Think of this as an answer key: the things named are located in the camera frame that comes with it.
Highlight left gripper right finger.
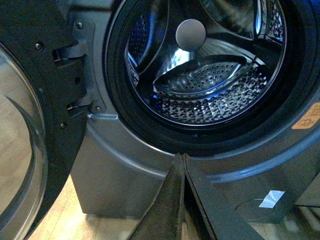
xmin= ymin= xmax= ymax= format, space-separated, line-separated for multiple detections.
xmin=182 ymin=154 xmax=262 ymax=240

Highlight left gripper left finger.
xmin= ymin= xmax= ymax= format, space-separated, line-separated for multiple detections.
xmin=128 ymin=153 xmax=186 ymax=240

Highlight grey front-load washing machine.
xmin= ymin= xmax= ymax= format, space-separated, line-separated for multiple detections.
xmin=60 ymin=0 xmax=320 ymax=223

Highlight black washing machine door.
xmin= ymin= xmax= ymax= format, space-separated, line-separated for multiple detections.
xmin=0 ymin=0 xmax=93 ymax=240

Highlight white tape label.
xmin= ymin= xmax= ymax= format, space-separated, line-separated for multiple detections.
xmin=258 ymin=190 xmax=285 ymax=209

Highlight orange warning sticker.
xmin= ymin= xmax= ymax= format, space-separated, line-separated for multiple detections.
xmin=291 ymin=102 xmax=320 ymax=130

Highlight grey round drum hub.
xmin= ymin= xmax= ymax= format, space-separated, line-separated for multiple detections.
xmin=175 ymin=19 xmax=206 ymax=52

